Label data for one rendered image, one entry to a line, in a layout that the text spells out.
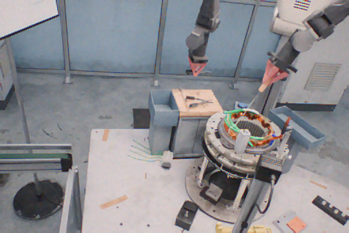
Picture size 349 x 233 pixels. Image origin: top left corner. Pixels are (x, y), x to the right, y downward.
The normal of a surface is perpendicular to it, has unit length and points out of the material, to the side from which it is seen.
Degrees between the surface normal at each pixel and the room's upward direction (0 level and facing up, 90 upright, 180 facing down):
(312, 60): 90
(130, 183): 0
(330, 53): 90
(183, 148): 90
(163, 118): 90
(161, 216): 0
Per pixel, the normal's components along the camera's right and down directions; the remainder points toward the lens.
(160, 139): 0.20, 0.60
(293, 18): -0.46, 0.47
